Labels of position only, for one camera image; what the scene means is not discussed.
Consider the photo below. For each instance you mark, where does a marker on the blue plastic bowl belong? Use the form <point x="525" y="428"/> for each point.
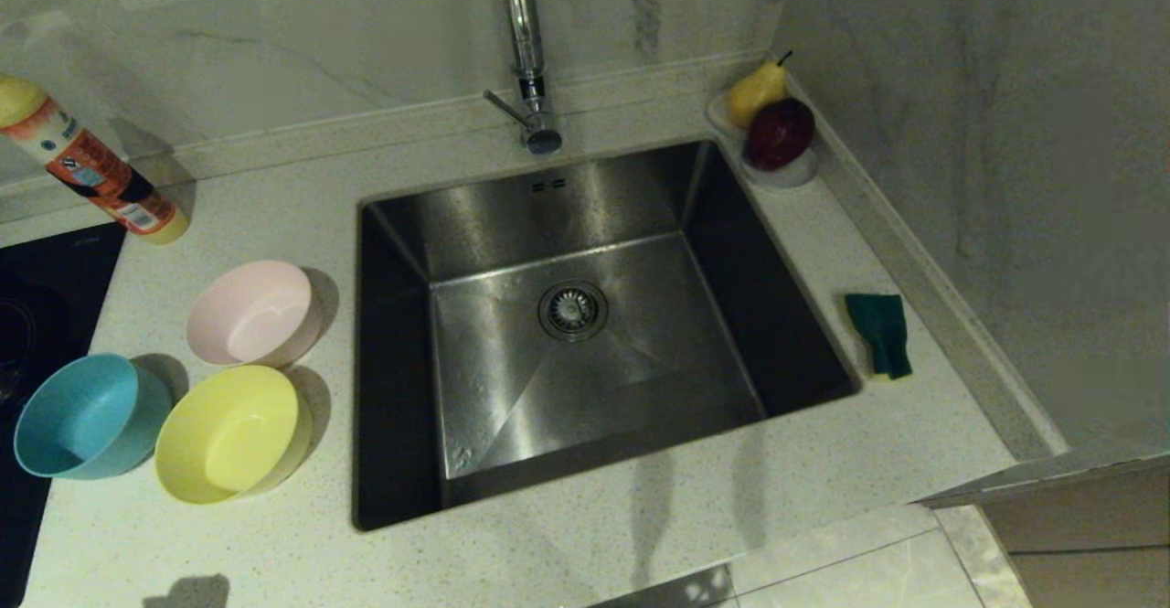
<point x="82" y="416"/>

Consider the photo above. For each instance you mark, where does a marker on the black induction cooktop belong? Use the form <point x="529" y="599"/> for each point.
<point x="46" y="315"/>

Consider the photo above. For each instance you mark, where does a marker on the white fruit tray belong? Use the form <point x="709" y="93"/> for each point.
<point x="788" y="177"/>

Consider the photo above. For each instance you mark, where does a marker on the green and yellow sponge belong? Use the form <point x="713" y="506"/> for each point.
<point x="879" y="329"/>

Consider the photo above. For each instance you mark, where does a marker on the yellow plastic bowl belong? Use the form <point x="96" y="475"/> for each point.
<point x="224" y="439"/>

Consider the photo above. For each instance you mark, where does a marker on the light wooden cabinet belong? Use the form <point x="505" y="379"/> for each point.
<point x="1088" y="535"/>

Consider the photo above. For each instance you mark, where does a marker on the stainless steel sink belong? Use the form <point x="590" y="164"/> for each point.
<point x="640" y="224"/>

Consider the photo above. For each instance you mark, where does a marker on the dark red apple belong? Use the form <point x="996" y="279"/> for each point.
<point x="780" y="134"/>

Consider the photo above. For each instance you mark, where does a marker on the metal sink drain strainer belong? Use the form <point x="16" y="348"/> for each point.
<point x="573" y="310"/>

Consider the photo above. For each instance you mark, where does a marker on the orange label detergent bottle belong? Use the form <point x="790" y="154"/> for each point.
<point x="91" y="169"/>

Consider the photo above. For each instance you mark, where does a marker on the chrome faucet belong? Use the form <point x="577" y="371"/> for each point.
<point x="526" y="32"/>

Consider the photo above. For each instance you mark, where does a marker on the pink plastic bowl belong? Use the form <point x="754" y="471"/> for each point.
<point x="251" y="315"/>

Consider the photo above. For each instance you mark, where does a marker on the yellow pear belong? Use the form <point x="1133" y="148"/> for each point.
<point x="754" y="94"/>

